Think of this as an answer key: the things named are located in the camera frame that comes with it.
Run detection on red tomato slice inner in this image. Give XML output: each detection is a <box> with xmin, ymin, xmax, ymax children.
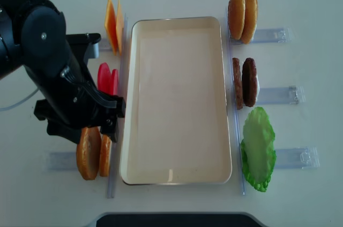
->
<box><xmin>110</xmin><ymin>69</ymin><xmax>119</xmax><ymax>95</ymax></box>

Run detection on orange cheese slice outer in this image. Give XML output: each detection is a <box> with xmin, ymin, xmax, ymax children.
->
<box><xmin>104</xmin><ymin>0</ymin><xmax>118</xmax><ymax>55</ymax></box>

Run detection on clear rail holder bread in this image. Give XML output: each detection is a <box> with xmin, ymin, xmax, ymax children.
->
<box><xmin>226</xmin><ymin>7</ymin><xmax>293</xmax><ymax>46</ymax></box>
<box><xmin>44</xmin><ymin>152</ymin><xmax>78</xmax><ymax>171</ymax></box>

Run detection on translucent cable on table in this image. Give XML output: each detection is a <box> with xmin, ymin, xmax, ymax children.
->
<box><xmin>0</xmin><ymin>87</ymin><xmax>40</xmax><ymax>111</ymax></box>

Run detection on red tomato slice outer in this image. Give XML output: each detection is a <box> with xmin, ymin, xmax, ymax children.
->
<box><xmin>97</xmin><ymin>63</ymin><xmax>111</xmax><ymax>94</ymax></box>

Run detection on brown meat patty thin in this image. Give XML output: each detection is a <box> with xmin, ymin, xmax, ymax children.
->
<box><xmin>232</xmin><ymin>58</ymin><xmax>243</xmax><ymax>110</ymax></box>

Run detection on clear long strip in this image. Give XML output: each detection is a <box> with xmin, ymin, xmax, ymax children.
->
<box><xmin>107</xmin><ymin>14</ymin><xmax>128</xmax><ymax>199</ymax></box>
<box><xmin>225</xmin><ymin>7</ymin><xmax>246</xmax><ymax>196</ymax></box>

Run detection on dark brown meat patty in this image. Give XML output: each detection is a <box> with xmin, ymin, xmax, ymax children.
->
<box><xmin>242</xmin><ymin>58</ymin><xmax>258</xmax><ymax>107</ymax></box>

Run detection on black base bottom edge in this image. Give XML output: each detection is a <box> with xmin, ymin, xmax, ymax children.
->
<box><xmin>88</xmin><ymin>213</ymin><xmax>265</xmax><ymax>227</ymax></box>

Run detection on green lettuce leaf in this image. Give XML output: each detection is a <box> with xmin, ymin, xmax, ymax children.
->
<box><xmin>240</xmin><ymin>107</ymin><xmax>277</xmax><ymax>192</ymax></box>

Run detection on bun top left of pair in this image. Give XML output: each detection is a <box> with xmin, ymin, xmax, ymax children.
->
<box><xmin>228</xmin><ymin>0</ymin><xmax>245</xmax><ymax>40</ymax></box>

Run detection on clear rail holder left bread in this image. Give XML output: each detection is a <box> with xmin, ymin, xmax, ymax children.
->
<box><xmin>44</xmin><ymin>152</ymin><xmax>78</xmax><ymax>171</ymax></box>

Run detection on clear long strip left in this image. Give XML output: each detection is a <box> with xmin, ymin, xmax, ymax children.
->
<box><xmin>107</xmin><ymin>14</ymin><xmax>128</xmax><ymax>199</ymax></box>

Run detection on clear rail holder right bread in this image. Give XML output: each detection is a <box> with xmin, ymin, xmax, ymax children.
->
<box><xmin>226</xmin><ymin>7</ymin><xmax>293</xmax><ymax>46</ymax></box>

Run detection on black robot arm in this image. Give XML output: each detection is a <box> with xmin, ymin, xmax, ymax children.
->
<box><xmin>1</xmin><ymin>0</ymin><xmax>125</xmax><ymax>143</ymax></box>

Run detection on clear rail holder patties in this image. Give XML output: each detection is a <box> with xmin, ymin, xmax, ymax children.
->
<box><xmin>255</xmin><ymin>80</ymin><xmax>305</xmax><ymax>105</ymax></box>

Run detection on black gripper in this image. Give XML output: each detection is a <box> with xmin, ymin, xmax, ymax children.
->
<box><xmin>34</xmin><ymin>78</ymin><xmax>117</xmax><ymax>144</ymax></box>

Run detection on bun top right of pair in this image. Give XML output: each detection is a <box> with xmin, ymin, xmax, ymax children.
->
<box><xmin>241</xmin><ymin>0</ymin><xmax>258</xmax><ymax>44</ymax></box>

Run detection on bun slice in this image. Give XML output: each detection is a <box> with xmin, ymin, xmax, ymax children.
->
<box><xmin>99</xmin><ymin>134</ymin><xmax>112</xmax><ymax>177</ymax></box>
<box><xmin>76</xmin><ymin>127</ymin><xmax>101</xmax><ymax>180</ymax></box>

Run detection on red tomato slice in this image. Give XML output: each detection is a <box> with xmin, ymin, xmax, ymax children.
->
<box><xmin>110</xmin><ymin>69</ymin><xmax>119</xmax><ymax>95</ymax></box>
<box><xmin>97</xmin><ymin>63</ymin><xmax>111</xmax><ymax>94</ymax></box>

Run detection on clear long strip right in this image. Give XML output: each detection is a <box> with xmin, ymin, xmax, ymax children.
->
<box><xmin>225</xmin><ymin>7</ymin><xmax>246</xmax><ymax>196</ymax></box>

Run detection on cream rectangular tray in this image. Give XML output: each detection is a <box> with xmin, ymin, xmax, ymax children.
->
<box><xmin>120</xmin><ymin>17</ymin><xmax>232</xmax><ymax>185</ymax></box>

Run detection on clear rail holder lettuce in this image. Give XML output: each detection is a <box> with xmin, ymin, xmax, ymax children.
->
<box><xmin>274</xmin><ymin>147</ymin><xmax>320</xmax><ymax>169</ymax></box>

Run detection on orange cheese slice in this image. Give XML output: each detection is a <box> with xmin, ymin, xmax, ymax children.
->
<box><xmin>104</xmin><ymin>0</ymin><xmax>118</xmax><ymax>55</ymax></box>
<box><xmin>116</xmin><ymin>0</ymin><xmax>124</xmax><ymax>55</ymax></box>

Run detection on bun of pair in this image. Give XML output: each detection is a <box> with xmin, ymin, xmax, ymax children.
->
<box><xmin>228</xmin><ymin>0</ymin><xmax>245</xmax><ymax>40</ymax></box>
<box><xmin>241</xmin><ymin>0</ymin><xmax>258</xmax><ymax>44</ymax></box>

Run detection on clear rail holder cheese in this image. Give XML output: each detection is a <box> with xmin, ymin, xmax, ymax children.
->
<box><xmin>98</xmin><ymin>39</ymin><xmax>112</xmax><ymax>51</ymax></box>

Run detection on orange cheese slice inner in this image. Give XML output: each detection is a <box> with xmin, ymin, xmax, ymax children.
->
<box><xmin>116</xmin><ymin>0</ymin><xmax>124</xmax><ymax>55</ymax></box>

